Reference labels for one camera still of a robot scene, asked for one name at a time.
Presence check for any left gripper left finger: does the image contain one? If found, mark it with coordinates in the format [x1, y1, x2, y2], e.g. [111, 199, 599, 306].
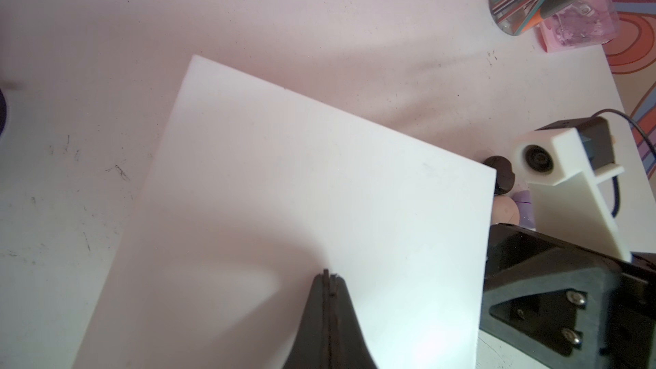
[283, 269, 331, 369]

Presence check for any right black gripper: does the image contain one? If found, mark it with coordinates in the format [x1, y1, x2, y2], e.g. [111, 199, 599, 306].
[480, 224, 655, 368]

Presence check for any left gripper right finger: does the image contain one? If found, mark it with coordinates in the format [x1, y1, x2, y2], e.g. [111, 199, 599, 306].
[327, 274, 377, 368]

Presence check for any purple earphone case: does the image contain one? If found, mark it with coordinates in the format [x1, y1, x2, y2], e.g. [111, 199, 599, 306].
[512, 190, 536, 230]

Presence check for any white drawer cabinet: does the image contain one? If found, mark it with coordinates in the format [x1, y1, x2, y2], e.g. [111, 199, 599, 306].
[74, 56, 495, 368]

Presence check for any pink earphone case middle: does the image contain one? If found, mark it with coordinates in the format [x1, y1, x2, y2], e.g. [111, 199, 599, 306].
[490, 196, 520, 225]

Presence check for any black earphone case right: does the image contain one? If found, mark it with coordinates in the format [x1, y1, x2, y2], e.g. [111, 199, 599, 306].
[483, 155, 516, 196]

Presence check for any pink transparent pencil case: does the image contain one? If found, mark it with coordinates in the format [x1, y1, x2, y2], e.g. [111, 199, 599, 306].
[540, 0, 619, 53]

